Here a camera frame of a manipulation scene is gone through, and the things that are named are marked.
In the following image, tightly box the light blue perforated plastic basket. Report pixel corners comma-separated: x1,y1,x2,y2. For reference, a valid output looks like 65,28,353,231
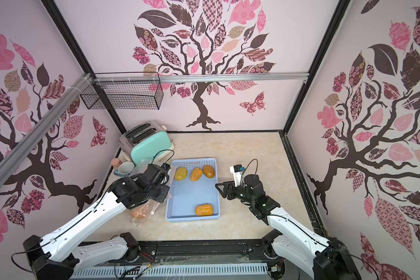
165,158,221,222

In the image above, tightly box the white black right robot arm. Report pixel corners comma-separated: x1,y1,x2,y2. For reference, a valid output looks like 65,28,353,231
215,173,361,280

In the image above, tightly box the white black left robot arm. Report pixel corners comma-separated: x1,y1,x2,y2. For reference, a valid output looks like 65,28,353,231
21,163,170,280

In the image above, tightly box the brown potato right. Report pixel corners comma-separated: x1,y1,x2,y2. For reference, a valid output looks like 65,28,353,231
203,165,215,179

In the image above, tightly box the white blue ceramic mug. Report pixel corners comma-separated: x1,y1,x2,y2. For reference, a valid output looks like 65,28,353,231
114,162,135,177

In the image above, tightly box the yellow-green potato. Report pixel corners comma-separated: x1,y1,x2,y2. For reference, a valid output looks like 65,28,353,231
174,166,188,181

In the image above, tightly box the mint green silver toaster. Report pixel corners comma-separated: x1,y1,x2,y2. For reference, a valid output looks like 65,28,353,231
119,121,175,166

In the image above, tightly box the small pink cup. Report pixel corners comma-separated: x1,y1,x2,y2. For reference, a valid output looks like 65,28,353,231
110,158,123,170

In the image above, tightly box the black base frame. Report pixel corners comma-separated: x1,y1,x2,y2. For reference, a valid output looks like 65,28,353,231
51,237,354,280

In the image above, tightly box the white slotted cable duct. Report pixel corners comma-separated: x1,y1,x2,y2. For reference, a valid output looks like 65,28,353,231
71,263,269,280

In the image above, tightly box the black wire wall basket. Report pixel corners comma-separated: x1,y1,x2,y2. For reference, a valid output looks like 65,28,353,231
80,71,163,110

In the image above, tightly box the aluminium rail back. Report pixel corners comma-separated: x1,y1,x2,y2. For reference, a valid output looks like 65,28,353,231
94,72,309,84

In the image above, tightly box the aluminium rail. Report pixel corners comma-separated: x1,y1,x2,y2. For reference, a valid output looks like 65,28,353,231
0,73,93,188
94,72,309,84

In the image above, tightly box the aluminium rail left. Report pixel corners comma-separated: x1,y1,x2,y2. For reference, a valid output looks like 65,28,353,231
0,73,93,188

